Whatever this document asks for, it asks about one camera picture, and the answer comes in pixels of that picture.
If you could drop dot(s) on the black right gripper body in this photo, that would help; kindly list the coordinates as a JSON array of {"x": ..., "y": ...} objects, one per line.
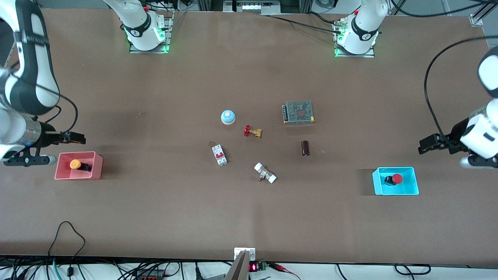
[{"x": 49, "y": 138}]

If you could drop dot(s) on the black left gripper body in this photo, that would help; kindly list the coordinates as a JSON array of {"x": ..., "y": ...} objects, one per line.
[{"x": 453, "y": 135}]

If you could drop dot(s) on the yellow push button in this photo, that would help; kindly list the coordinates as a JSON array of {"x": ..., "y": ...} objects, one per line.
[{"x": 75, "y": 164}]

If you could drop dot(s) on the red push button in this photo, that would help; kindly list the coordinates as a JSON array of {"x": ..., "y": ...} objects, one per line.
[{"x": 397, "y": 178}]

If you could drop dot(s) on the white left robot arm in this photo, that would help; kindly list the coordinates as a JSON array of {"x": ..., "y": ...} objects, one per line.
[{"x": 365, "y": 27}]

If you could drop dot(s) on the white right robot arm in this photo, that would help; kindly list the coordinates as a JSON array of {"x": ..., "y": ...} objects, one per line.
[{"x": 23, "y": 46}]

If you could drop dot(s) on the pink plastic bin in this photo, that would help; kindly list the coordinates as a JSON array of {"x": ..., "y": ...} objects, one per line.
[{"x": 62, "y": 173}]

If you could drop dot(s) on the cyan plastic bin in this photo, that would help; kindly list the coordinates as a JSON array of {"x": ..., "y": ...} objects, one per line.
[{"x": 408, "y": 187}]

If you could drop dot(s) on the dark brown cylindrical capacitor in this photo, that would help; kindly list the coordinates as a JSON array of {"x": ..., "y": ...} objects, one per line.
[{"x": 305, "y": 148}]

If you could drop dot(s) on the metal mesh power supply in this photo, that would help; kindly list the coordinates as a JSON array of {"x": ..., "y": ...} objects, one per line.
[{"x": 298, "y": 112}]

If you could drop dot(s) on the white red circuit breaker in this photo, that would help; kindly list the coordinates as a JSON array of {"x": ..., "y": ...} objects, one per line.
[{"x": 219, "y": 154}]

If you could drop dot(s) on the blue round call bell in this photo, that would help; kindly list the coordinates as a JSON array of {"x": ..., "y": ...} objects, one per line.
[{"x": 228, "y": 116}]

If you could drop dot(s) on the metal fitting white caps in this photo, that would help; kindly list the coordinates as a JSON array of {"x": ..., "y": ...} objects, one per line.
[{"x": 265, "y": 173}]

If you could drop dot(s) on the red clip lead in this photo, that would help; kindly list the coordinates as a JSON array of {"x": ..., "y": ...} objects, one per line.
[{"x": 282, "y": 268}]

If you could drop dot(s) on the red LED display module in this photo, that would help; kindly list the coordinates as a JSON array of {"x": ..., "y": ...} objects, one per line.
[{"x": 253, "y": 267}]

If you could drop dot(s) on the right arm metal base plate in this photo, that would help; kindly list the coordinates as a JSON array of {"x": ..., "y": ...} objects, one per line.
[{"x": 149, "y": 50}]

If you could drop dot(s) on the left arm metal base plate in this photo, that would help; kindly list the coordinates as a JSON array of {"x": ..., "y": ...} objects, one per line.
[{"x": 354, "y": 55}]

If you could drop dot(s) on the aluminium corner bracket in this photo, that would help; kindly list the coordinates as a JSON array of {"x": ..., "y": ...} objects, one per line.
[{"x": 476, "y": 20}]

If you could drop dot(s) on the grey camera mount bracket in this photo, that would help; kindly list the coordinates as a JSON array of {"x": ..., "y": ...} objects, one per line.
[{"x": 243, "y": 256}]

